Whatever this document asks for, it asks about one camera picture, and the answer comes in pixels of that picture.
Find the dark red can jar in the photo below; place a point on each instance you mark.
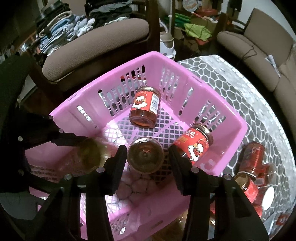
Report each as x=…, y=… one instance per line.
x=252, y=159

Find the red jar beside basket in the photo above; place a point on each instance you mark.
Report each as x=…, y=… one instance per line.
x=247, y=186

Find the red sauce jar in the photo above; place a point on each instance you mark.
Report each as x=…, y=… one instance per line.
x=145, y=155

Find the white lid red tub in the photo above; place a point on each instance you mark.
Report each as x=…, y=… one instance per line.
x=265, y=197

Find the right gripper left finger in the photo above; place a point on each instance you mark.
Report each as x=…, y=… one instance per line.
x=114, y=167

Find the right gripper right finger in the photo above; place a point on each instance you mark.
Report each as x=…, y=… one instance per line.
x=184, y=177

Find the pile of folded clothes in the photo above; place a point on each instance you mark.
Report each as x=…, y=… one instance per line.
x=58, y=25

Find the papers on sofa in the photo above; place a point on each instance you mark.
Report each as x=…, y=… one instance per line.
x=270, y=60

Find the red sauce jar cartoon label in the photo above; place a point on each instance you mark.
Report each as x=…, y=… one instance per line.
x=145, y=107

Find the pink plastic basket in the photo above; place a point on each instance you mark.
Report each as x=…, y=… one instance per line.
x=191, y=92

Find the brown armchair left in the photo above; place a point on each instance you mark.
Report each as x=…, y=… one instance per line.
x=93, y=44

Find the brown three-seat sofa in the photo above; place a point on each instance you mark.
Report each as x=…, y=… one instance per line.
x=263, y=36

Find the white garment steamer stand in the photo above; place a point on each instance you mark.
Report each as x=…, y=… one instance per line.
x=166, y=38

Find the red sauce jar barcode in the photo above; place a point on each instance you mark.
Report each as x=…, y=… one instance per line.
x=194, y=142

